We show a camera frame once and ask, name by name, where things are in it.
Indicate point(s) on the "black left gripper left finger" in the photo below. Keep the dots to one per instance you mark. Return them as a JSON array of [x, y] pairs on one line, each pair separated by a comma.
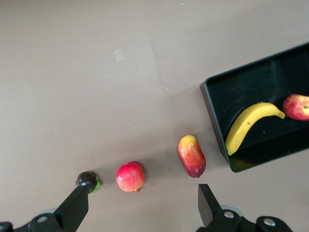
[[74, 205]]

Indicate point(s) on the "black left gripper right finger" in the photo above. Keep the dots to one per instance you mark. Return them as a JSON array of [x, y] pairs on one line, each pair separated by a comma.
[[207, 205]]

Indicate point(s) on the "yellow banana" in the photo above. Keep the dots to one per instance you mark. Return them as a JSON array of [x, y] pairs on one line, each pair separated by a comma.
[[243, 125]]

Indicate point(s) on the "black rectangular box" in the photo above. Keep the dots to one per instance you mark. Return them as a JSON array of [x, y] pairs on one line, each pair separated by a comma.
[[253, 96]]

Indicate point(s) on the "red yellow apple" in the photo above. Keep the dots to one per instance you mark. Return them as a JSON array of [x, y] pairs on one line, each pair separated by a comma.
[[297, 107]]

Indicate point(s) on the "dark purple mangosteen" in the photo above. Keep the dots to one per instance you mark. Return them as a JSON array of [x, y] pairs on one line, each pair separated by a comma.
[[87, 178]]

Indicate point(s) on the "red yellow mango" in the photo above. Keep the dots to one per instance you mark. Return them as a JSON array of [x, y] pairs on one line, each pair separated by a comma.
[[192, 157]]

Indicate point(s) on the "red pomegranate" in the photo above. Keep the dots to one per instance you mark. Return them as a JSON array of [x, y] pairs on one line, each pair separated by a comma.
[[130, 177]]

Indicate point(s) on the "small grey tape patch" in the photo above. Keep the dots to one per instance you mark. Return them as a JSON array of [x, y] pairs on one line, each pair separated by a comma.
[[118, 55]]

